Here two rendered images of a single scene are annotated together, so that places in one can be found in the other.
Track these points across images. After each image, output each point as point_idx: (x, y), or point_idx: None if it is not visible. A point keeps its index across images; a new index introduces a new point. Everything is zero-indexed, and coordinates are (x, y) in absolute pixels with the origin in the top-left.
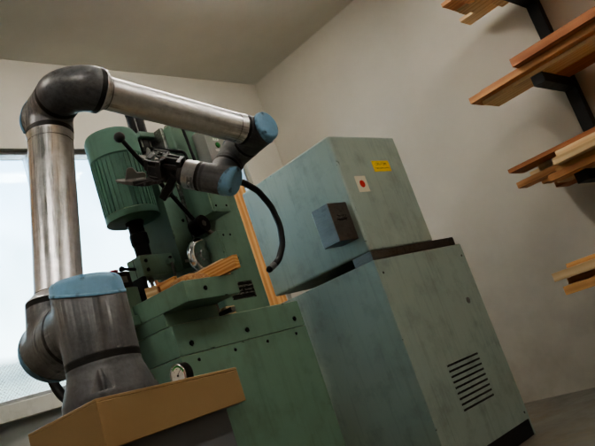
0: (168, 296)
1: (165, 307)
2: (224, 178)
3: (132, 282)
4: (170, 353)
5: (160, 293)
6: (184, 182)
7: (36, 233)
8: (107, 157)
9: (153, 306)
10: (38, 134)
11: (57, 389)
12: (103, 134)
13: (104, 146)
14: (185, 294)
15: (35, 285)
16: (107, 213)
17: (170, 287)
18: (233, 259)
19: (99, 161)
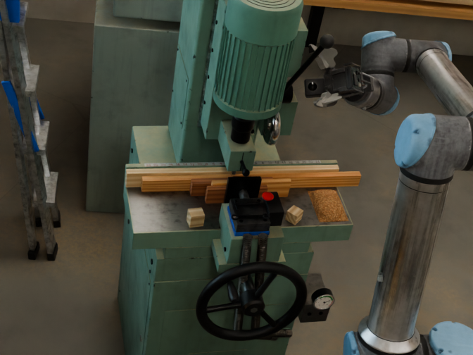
0: (327, 232)
1: (317, 238)
2: (393, 108)
3: (242, 180)
4: (297, 270)
5: (319, 227)
6: (361, 106)
7: (414, 291)
8: (284, 46)
9: (302, 234)
10: (445, 191)
11: (212, 325)
12: (295, 17)
13: (289, 33)
14: (349, 234)
15: (400, 334)
16: (249, 107)
17: (335, 225)
18: (360, 179)
19: (274, 48)
